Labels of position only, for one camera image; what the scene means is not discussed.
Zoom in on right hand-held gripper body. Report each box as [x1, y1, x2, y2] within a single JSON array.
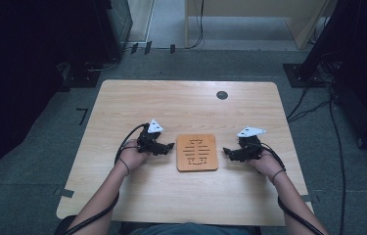
[[236, 126, 267, 161]]

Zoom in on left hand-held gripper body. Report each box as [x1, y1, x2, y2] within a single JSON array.
[[136, 118, 165, 155]]

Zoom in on carved square wooden coaster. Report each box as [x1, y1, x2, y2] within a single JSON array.
[[175, 133, 219, 172]]

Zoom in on person's left hand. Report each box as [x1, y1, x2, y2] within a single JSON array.
[[117, 139, 152, 174]]

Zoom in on person's right hand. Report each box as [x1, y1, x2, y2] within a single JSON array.
[[248, 150, 286, 184]]

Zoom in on black left wrist band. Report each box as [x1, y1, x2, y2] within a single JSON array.
[[118, 157, 131, 177]]

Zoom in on black wrist band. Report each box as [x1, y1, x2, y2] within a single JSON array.
[[271, 168, 287, 184], [118, 157, 131, 177]]

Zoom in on black right wrist band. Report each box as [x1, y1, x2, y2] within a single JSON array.
[[271, 168, 287, 184]]

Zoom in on angled black floor tape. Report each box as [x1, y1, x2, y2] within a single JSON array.
[[75, 107, 89, 127]]

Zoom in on person's blue shirt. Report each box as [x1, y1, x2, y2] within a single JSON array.
[[118, 221, 262, 235]]

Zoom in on black floor stand base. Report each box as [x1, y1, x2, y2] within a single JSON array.
[[55, 61, 102, 93]]

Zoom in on grey floor tape patch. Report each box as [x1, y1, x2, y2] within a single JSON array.
[[53, 187, 75, 199]]

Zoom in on left hand-held gripper black cable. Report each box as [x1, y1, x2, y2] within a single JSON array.
[[62, 122, 150, 235]]

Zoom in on hand-held gripper black cable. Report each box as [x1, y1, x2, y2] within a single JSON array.
[[258, 141, 325, 235], [62, 122, 150, 235]]

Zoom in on right hand-held gripper black cable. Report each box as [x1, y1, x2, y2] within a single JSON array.
[[258, 141, 325, 235]]

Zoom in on black stand base plate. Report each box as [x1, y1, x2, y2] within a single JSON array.
[[283, 63, 328, 88]]

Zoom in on long black floor cable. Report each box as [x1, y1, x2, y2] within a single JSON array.
[[328, 84, 347, 235]]

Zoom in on black hanging cable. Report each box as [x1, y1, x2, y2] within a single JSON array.
[[189, 0, 206, 50]]

